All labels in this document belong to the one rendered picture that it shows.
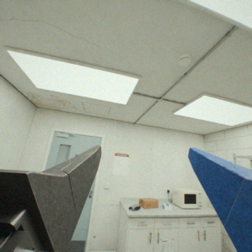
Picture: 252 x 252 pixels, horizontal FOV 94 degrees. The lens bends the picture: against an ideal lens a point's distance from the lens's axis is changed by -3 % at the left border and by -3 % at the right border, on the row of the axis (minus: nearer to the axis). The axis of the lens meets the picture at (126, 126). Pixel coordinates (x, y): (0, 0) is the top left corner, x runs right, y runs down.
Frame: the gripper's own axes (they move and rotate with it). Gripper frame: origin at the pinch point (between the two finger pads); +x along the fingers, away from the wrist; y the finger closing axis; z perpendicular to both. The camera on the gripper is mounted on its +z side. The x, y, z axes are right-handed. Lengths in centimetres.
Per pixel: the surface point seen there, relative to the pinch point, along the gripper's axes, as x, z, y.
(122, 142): 225, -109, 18
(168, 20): 82, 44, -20
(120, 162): 202, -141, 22
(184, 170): 225, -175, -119
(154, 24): 85, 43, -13
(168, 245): 104, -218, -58
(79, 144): 202, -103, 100
